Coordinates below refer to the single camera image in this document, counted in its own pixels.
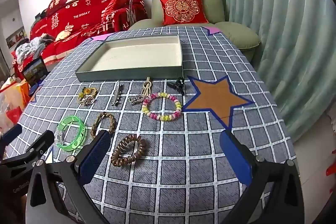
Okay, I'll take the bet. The silver hairpin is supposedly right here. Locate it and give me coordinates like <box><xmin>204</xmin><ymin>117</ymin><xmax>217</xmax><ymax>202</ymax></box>
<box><xmin>111</xmin><ymin>81</ymin><xmax>123</xmax><ymax>106</ymax></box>

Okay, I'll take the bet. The beige looped hair clip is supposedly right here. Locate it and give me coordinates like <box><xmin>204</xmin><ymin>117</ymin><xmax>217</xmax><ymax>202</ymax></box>
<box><xmin>142</xmin><ymin>76</ymin><xmax>154</xmax><ymax>98</ymax></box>

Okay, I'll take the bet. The orange star patch blue border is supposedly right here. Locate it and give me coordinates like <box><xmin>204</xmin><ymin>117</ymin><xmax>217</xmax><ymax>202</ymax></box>
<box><xmin>182</xmin><ymin>75</ymin><xmax>255</xmax><ymax>128</ymax></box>

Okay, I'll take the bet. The pale green curtain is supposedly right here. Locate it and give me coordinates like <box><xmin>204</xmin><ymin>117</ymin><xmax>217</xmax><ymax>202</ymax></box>
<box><xmin>215</xmin><ymin>0</ymin><xmax>336</xmax><ymax>143</ymax></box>

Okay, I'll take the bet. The orange paper bag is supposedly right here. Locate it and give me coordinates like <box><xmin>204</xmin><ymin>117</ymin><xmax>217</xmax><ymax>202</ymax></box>
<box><xmin>0</xmin><ymin>81</ymin><xmax>29</xmax><ymax>109</ymax></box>

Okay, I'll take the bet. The red sofa pillow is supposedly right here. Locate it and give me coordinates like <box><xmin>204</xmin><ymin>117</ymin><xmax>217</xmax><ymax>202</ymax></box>
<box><xmin>46</xmin><ymin>0</ymin><xmax>76</xmax><ymax>17</ymax></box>

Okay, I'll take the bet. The yellow beaded hair tie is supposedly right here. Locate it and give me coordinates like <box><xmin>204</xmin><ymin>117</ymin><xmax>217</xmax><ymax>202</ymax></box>
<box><xmin>78</xmin><ymin>86</ymin><xmax>100</xmax><ymax>98</ymax></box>

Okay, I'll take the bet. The grey shallow box tray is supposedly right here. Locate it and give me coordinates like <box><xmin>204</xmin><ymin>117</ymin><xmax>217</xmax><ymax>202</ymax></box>
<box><xmin>75</xmin><ymin>34</ymin><xmax>183</xmax><ymax>82</ymax></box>

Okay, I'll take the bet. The brown spiral hair tie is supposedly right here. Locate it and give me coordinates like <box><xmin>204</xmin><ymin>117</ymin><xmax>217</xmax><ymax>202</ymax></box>
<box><xmin>111</xmin><ymin>135</ymin><xmax>147</xmax><ymax>168</ymax></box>

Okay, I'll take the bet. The silver chain charm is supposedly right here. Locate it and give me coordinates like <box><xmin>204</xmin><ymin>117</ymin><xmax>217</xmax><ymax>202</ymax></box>
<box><xmin>79</xmin><ymin>97</ymin><xmax>95</xmax><ymax>107</ymax></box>

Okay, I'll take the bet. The grey checked tablecloth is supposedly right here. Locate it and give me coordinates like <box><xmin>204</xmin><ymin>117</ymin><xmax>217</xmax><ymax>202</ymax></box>
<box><xmin>5</xmin><ymin>25</ymin><xmax>296</xmax><ymax>224</ymax></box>

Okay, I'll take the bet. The green translucent bangle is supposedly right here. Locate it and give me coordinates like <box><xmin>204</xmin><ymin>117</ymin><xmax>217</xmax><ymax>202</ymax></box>
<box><xmin>55</xmin><ymin>115</ymin><xmax>86</xmax><ymax>152</ymax></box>

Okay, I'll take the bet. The grey clothes pile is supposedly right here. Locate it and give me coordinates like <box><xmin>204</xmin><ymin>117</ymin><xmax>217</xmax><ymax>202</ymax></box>
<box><xmin>14</xmin><ymin>38</ymin><xmax>44</xmax><ymax>62</ymax></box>

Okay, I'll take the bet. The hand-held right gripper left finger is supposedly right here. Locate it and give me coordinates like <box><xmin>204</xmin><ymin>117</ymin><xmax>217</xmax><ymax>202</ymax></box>
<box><xmin>25</xmin><ymin>130</ymin><xmax>112</xmax><ymax>224</ymax></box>

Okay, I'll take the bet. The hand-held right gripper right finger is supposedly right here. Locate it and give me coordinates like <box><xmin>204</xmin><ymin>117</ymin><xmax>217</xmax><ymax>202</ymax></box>
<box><xmin>219</xmin><ymin>130</ymin><xmax>305</xmax><ymax>224</ymax></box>

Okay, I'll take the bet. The black claw hair clip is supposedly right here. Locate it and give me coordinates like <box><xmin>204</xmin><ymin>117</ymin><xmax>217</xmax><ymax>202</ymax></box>
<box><xmin>166</xmin><ymin>77</ymin><xmax>186</xmax><ymax>96</ymax></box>

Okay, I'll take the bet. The green armchair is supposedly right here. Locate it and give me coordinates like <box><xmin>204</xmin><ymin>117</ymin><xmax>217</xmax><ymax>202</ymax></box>
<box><xmin>129</xmin><ymin>0</ymin><xmax>261</xmax><ymax>63</ymax></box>

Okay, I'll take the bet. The pink yellow spiral hair tie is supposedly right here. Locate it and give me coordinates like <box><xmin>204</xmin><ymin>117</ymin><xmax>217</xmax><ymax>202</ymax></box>
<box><xmin>141</xmin><ymin>92</ymin><xmax>183</xmax><ymax>122</ymax></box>

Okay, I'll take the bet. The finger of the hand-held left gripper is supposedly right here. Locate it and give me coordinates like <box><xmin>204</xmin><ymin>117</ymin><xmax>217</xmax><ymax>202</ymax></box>
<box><xmin>0</xmin><ymin>124</ymin><xmax>23</xmax><ymax>159</ymax></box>
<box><xmin>0</xmin><ymin>130</ymin><xmax>55</xmax><ymax>169</ymax></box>

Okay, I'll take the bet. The red embroidered cushion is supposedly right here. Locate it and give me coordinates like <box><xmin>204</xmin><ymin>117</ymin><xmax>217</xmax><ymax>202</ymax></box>
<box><xmin>158</xmin><ymin>0</ymin><xmax>210</xmax><ymax>26</ymax></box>

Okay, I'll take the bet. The dark picture box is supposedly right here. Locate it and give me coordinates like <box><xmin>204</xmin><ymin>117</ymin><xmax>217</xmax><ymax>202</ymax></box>
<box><xmin>22</xmin><ymin>57</ymin><xmax>49</xmax><ymax>86</ymax></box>

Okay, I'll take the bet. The beige plush toy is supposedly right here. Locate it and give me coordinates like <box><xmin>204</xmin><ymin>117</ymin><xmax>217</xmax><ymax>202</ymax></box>
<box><xmin>55</xmin><ymin>30</ymin><xmax>71</xmax><ymax>42</ymax></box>

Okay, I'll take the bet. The red printed sofa cover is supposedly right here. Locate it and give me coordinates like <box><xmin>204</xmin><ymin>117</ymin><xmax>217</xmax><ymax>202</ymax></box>
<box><xmin>29</xmin><ymin>0</ymin><xmax>153</xmax><ymax>64</ymax></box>

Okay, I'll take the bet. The brown braided bracelet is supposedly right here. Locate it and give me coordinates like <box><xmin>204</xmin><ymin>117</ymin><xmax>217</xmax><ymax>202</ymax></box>
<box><xmin>91</xmin><ymin>112</ymin><xmax>116</xmax><ymax>138</ymax></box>

